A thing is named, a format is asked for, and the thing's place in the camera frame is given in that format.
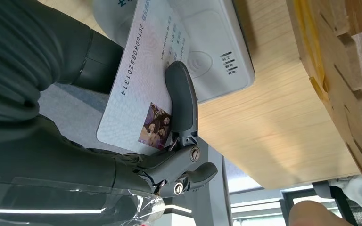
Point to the clear plastic right hand cover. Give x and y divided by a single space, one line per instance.
74 202

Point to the grey kiosk stand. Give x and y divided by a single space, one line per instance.
212 199

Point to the grey card reader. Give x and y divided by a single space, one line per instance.
218 31

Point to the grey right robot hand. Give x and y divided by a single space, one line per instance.
59 156

